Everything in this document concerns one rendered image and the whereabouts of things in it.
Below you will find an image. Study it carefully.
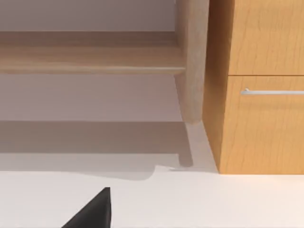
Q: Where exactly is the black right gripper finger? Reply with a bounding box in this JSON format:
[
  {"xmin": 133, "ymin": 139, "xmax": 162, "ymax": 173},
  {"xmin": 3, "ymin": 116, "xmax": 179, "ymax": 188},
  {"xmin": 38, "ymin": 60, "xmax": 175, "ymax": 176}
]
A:
[{"xmin": 61, "ymin": 187, "xmax": 112, "ymax": 228}]

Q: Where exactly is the orange wooden cupboard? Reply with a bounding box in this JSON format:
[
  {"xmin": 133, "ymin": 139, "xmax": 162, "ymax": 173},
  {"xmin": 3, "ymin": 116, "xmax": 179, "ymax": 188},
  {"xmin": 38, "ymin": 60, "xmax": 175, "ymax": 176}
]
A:
[{"xmin": 202, "ymin": 0, "xmax": 304, "ymax": 175}]

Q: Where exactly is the pale wooden open shelf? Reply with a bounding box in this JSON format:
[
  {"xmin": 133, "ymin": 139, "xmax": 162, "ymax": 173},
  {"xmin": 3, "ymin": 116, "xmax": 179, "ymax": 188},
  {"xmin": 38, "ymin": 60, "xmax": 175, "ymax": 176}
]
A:
[{"xmin": 0, "ymin": 0, "xmax": 210, "ymax": 126}]

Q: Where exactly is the orange wooden drawer front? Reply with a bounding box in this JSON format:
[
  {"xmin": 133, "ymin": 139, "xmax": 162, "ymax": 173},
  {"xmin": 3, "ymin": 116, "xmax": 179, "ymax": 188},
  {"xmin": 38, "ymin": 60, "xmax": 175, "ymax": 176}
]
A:
[{"xmin": 219, "ymin": 76, "xmax": 304, "ymax": 175}]

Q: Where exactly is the orange wooden cupboard door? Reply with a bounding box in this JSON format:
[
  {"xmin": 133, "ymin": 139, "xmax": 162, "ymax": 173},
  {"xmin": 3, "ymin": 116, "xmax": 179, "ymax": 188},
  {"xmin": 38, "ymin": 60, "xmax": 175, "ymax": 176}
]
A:
[{"xmin": 227, "ymin": 0, "xmax": 304, "ymax": 76}]

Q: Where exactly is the long metal handle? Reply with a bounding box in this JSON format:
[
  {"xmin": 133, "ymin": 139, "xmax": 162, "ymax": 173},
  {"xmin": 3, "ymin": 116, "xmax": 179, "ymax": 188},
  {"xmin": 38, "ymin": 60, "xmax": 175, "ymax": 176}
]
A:
[{"xmin": 240, "ymin": 87, "xmax": 304, "ymax": 96}]

